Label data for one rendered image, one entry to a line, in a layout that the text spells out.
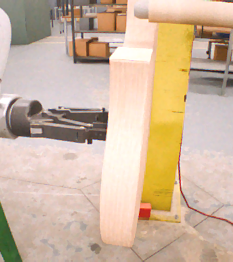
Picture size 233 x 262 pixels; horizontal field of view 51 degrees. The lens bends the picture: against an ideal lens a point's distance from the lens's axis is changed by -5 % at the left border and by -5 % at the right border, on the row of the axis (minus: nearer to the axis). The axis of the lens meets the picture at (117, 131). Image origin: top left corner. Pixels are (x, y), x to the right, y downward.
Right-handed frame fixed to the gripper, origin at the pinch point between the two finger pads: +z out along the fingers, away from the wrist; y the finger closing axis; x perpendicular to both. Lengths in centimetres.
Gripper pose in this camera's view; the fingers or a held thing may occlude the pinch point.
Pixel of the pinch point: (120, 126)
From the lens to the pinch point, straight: 46.5
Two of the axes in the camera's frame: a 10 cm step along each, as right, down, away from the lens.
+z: 9.8, 0.9, -1.5
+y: -1.8, 3.2, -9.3
